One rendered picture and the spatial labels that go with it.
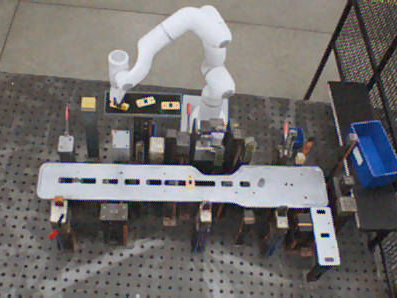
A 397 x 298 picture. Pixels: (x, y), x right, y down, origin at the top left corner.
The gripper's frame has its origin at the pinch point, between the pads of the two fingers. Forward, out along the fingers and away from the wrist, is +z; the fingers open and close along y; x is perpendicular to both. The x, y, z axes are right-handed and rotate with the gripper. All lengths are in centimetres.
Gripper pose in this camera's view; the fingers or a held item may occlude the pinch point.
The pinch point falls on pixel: (119, 102)
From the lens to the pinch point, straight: 248.1
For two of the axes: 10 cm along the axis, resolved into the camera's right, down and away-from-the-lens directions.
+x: 9.5, 3.2, -0.8
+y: -3.1, 7.9, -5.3
